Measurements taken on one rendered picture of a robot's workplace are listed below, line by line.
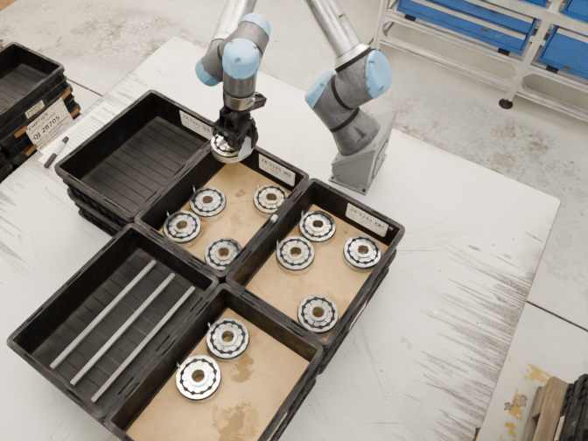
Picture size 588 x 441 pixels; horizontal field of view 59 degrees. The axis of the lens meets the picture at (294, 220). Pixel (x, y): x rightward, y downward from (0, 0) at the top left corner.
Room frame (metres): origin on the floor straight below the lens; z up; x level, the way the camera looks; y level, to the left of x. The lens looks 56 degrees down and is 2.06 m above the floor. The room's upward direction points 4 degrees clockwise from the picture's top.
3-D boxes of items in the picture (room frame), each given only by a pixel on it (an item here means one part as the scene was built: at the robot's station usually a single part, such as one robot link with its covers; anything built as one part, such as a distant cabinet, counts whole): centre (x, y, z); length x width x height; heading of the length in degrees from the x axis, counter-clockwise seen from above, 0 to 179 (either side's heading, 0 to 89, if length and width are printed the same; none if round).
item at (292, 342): (0.33, 0.14, 0.87); 0.40 x 0.30 x 0.11; 149
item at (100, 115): (1.20, 0.71, 0.70); 0.33 x 0.23 x 0.01; 153
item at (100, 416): (0.48, 0.39, 0.92); 0.40 x 0.30 x 0.02; 149
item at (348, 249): (0.73, -0.19, 0.86); 0.10 x 0.10 x 0.01
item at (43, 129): (1.53, 1.07, 0.41); 0.31 x 0.02 x 0.16; 153
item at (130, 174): (0.98, 0.45, 0.87); 0.40 x 0.30 x 0.11; 149
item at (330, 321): (0.54, -0.08, 0.86); 0.10 x 0.10 x 0.01
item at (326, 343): (0.67, -0.07, 0.92); 0.40 x 0.30 x 0.02; 149
